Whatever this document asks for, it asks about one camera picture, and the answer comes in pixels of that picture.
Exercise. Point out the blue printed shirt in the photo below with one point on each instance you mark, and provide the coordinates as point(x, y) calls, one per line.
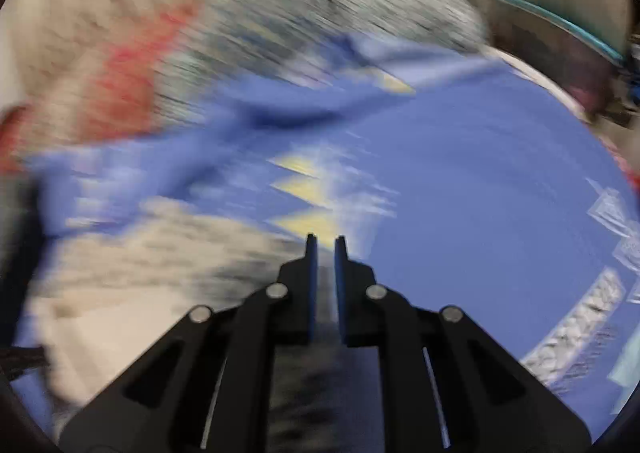
point(465, 173)

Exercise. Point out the teal rimmed bin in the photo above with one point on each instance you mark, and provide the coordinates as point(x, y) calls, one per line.
point(560, 20)

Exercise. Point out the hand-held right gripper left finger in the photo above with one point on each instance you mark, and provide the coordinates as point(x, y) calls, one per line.
point(312, 283)

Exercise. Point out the red cloth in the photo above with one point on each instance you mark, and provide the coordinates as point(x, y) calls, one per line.
point(125, 83)

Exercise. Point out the patterned grey and beige blanket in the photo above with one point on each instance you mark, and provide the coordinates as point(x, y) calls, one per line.
point(300, 18)

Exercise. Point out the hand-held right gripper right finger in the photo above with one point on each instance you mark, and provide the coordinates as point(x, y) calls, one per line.
point(341, 283)

